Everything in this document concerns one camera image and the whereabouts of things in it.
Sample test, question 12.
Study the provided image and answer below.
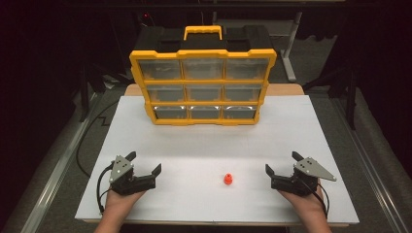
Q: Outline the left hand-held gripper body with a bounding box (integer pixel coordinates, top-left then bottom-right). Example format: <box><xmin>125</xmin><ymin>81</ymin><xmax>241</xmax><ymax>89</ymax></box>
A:
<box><xmin>108</xmin><ymin>154</ymin><xmax>157</xmax><ymax>196</ymax></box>

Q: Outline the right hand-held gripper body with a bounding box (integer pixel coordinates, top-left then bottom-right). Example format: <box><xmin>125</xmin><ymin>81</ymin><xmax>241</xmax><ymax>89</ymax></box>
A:
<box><xmin>270</xmin><ymin>156</ymin><xmax>337</xmax><ymax>197</ymax></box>

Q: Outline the yellow black drawer organizer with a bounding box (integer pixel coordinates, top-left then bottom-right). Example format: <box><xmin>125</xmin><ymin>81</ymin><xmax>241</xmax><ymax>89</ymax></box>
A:
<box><xmin>128</xmin><ymin>24</ymin><xmax>278</xmax><ymax>126</ymax></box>

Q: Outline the person's left hand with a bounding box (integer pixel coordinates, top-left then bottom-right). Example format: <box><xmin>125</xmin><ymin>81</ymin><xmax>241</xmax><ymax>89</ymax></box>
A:
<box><xmin>104</xmin><ymin>188</ymin><xmax>147</xmax><ymax>212</ymax></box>

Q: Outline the person's right hand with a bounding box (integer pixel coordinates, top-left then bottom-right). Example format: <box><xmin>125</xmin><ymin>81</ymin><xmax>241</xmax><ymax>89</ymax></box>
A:
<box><xmin>278</xmin><ymin>187</ymin><xmax>326</xmax><ymax>216</ymax></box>

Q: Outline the white foam board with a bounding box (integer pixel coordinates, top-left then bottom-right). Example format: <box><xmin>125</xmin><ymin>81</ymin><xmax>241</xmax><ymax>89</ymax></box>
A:
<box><xmin>75</xmin><ymin>94</ymin><xmax>360</xmax><ymax>225</ymax></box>

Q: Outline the set of clear drawers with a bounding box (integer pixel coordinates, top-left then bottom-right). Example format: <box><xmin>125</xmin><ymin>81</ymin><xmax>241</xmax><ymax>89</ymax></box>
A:
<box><xmin>138</xmin><ymin>58</ymin><xmax>270</xmax><ymax>120</ymax></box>

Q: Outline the white metal stand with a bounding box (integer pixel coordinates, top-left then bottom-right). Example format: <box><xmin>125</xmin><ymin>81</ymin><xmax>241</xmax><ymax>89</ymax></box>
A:
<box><xmin>280</xmin><ymin>12</ymin><xmax>304</xmax><ymax>83</ymax></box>

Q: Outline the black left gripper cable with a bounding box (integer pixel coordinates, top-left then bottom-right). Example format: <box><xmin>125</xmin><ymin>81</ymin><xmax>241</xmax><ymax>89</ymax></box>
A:
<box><xmin>95</xmin><ymin>163</ymin><xmax>115</xmax><ymax>215</ymax></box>

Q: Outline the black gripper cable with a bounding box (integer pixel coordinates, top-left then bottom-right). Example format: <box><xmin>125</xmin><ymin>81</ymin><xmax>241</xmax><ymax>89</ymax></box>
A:
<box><xmin>300</xmin><ymin>178</ymin><xmax>330</xmax><ymax>218</ymax></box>
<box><xmin>95</xmin><ymin>163</ymin><xmax>115</xmax><ymax>215</ymax></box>

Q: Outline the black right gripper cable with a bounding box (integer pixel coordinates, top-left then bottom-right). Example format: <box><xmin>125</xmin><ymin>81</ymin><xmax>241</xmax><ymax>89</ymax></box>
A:
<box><xmin>300</xmin><ymin>178</ymin><xmax>330</xmax><ymax>218</ymax></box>

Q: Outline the black floor cable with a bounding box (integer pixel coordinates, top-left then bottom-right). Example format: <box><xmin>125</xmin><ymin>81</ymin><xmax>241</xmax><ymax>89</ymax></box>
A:
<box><xmin>75</xmin><ymin>100</ymin><xmax>120</xmax><ymax>179</ymax></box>

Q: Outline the metal floor rail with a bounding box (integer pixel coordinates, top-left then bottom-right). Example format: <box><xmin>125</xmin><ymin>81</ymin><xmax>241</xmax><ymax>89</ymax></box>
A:
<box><xmin>18</xmin><ymin>93</ymin><xmax>102</xmax><ymax>233</ymax></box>
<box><xmin>329</xmin><ymin>96</ymin><xmax>410</xmax><ymax>233</ymax></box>

